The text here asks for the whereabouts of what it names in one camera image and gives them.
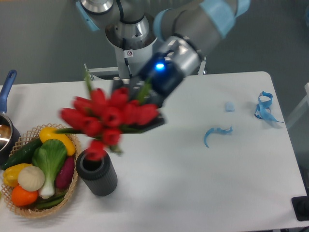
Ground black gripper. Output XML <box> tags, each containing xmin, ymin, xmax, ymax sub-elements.
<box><xmin>111</xmin><ymin>52</ymin><xmax>185</xmax><ymax>133</ymax></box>

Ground red tulip bouquet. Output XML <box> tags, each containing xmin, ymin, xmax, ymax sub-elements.
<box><xmin>56</xmin><ymin>72</ymin><xmax>159</xmax><ymax>161</ymax></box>

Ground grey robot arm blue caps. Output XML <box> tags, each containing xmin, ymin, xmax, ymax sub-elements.
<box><xmin>76</xmin><ymin>0</ymin><xmax>251</xmax><ymax>107</ymax></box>

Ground dark grey ribbed vase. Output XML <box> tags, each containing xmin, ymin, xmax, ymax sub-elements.
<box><xmin>76</xmin><ymin>150</ymin><xmax>118</xmax><ymax>196</ymax></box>

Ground small pale blue cap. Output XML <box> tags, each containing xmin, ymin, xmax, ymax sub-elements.
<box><xmin>225</xmin><ymin>101</ymin><xmax>235</xmax><ymax>112</ymax></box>

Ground yellow squash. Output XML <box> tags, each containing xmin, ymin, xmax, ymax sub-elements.
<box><xmin>39</xmin><ymin>127</ymin><xmax>76</xmax><ymax>156</ymax></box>

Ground curved blue tape strip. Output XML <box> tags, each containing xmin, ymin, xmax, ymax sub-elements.
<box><xmin>203</xmin><ymin>125</ymin><xmax>233</xmax><ymax>148</ymax></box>

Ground green bok choy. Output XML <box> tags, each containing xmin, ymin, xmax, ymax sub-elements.
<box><xmin>32</xmin><ymin>139</ymin><xmax>67</xmax><ymax>199</ymax></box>

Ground woven wicker basket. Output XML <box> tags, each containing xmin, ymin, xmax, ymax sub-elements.
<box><xmin>1</xmin><ymin>123</ymin><xmax>79</xmax><ymax>218</ymax></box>

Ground tangled blue tape strips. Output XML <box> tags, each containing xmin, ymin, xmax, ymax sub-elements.
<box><xmin>254</xmin><ymin>91</ymin><xmax>283</xmax><ymax>123</ymax></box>

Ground green cucumber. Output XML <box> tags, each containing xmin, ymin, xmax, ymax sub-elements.
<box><xmin>1</xmin><ymin>138</ymin><xmax>42</xmax><ymax>170</ymax></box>

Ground green bean pods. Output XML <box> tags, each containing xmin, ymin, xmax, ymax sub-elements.
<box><xmin>35</xmin><ymin>192</ymin><xmax>66</xmax><ymax>210</ymax></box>

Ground yellow bell pepper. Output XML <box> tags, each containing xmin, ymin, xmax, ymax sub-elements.
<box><xmin>3</xmin><ymin>163</ymin><xmax>31</xmax><ymax>187</ymax></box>

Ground orange fruit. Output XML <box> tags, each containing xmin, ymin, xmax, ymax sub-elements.
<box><xmin>11</xmin><ymin>185</ymin><xmax>39</xmax><ymax>206</ymax></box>

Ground black device at table corner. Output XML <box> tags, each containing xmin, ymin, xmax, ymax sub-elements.
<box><xmin>291</xmin><ymin>196</ymin><xmax>309</xmax><ymax>221</ymax></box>

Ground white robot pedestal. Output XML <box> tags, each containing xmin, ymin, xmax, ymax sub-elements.
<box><xmin>84</xmin><ymin>14</ymin><xmax>208</xmax><ymax>82</ymax></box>

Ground black cable on pedestal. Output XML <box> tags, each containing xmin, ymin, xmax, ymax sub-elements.
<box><xmin>121</xmin><ymin>38</ymin><xmax>134</xmax><ymax>79</ymax></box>

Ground blue handled saucepan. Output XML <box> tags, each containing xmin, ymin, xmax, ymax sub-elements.
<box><xmin>0</xmin><ymin>70</ymin><xmax>20</xmax><ymax>165</ymax></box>

